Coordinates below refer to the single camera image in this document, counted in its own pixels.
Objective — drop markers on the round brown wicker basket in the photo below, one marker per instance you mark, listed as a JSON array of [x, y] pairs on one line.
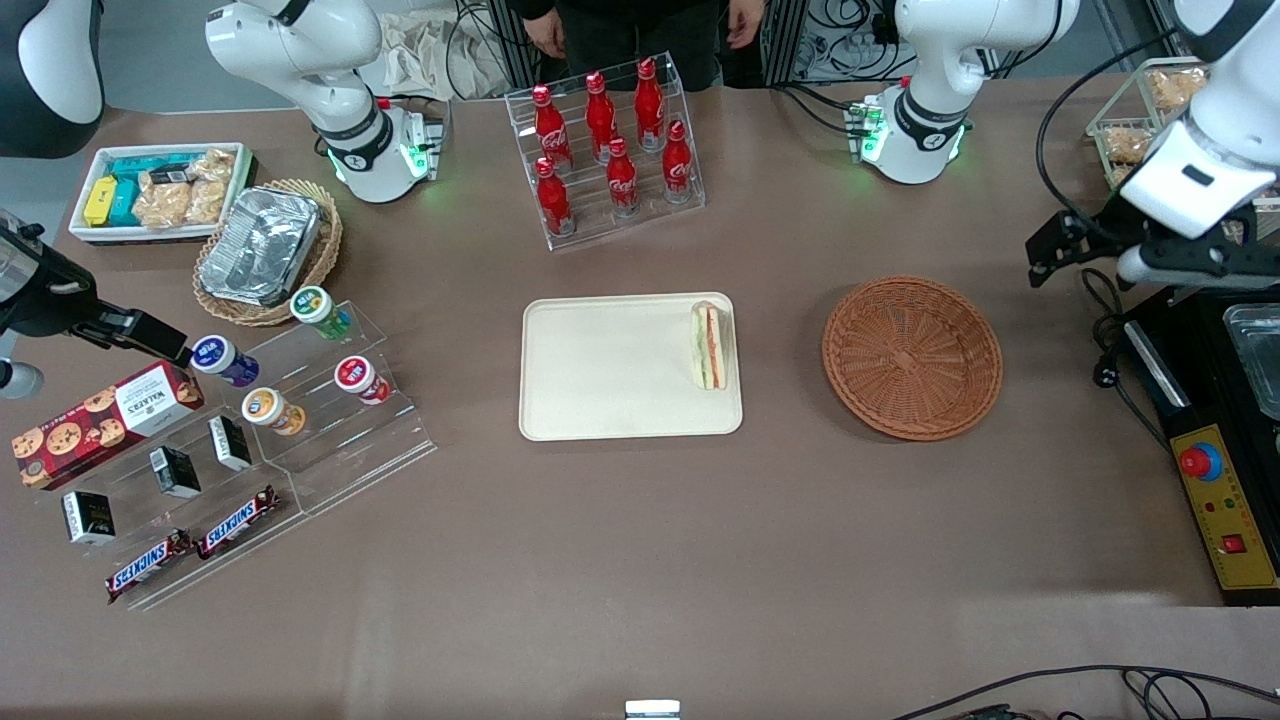
[[910, 360]]

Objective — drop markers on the small black box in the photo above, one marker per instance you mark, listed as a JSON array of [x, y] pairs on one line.
[[175, 472], [88, 517], [230, 442]]

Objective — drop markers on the teal snack box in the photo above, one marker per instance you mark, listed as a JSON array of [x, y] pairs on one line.
[[150, 165], [125, 200]]

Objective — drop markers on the red emergency stop button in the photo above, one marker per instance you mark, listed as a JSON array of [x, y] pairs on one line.
[[1197, 461]]

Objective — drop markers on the person left hand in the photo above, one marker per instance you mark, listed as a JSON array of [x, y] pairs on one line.
[[746, 24]]

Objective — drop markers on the white cloth bag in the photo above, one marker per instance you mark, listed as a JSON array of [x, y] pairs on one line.
[[420, 55]]

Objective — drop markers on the yellow snack box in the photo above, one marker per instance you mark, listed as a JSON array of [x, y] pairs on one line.
[[100, 200]]

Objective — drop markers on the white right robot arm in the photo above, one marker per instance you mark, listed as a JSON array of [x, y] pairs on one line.
[[330, 60]]

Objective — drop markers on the cream plastic tray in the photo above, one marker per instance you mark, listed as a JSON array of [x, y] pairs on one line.
[[610, 370]]

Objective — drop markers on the blue lid snack cup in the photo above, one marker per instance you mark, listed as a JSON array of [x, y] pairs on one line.
[[212, 353]]

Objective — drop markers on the clear acrylic tiered stand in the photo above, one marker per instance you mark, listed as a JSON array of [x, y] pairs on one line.
[[125, 482], [380, 450]]

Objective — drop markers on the person in dark clothing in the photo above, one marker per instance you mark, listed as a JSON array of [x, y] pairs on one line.
[[640, 40]]

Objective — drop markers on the aluminium foil tray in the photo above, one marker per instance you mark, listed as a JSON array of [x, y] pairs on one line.
[[260, 245]]

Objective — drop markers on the orange lid snack cup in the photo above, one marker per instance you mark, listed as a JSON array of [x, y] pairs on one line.
[[260, 405]]

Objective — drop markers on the yellow control box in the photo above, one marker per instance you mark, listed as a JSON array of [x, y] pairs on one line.
[[1225, 510]]

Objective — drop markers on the black aluminium frame post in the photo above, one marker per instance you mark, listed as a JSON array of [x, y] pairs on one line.
[[515, 60], [785, 40]]

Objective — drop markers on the clear bag of cookies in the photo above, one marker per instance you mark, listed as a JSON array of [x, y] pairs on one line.
[[160, 205], [212, 165], [205, 200]]

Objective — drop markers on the red Walkers cookie box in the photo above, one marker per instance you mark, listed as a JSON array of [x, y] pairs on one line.
[[100, 420]]

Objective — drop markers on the clear acrylic bottle rack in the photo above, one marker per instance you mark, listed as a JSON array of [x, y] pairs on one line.
[[640, 225]]

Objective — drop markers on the black appliance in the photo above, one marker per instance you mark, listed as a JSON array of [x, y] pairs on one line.
[[1210, 390]]

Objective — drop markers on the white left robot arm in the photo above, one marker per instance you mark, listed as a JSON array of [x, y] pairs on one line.
[[940, 60]]

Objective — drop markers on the red lid snack cup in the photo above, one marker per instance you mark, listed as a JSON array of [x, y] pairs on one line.
[[352, 373]]

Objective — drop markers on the green lid snack cup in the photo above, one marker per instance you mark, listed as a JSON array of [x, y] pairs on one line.
[[312, 303]]

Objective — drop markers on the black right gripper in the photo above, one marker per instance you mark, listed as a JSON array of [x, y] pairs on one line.
[[48, 303]]

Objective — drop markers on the steel pan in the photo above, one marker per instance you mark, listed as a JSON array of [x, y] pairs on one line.
[[1262, 360]]

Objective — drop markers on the person right hand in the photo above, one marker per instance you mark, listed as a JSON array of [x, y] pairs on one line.
[[545, 32]]

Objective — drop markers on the Snickers bar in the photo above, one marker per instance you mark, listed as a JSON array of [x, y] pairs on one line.
[[148, 565], [238, 522]]

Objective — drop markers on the white plastic bin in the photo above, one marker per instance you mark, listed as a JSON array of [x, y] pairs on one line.
[[140, 234]]

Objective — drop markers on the bagged fried snack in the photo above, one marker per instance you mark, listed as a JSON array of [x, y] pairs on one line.
[[1126, 146], [1175, 88], [1122, 177]]

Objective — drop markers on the light wicker basket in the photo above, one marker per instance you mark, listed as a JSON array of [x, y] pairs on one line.
[[328, 240]]

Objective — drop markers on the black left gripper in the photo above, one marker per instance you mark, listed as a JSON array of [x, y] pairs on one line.
[[1112, 231]]

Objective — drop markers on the red cola bottle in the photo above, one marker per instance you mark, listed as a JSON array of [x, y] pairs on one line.
[[601, 118], [553, 200], [549, 130], [649, 105], [677, 165], [622, 180]]

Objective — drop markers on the triangle sandwich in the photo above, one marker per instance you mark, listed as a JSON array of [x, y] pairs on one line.
[[710, 350]]

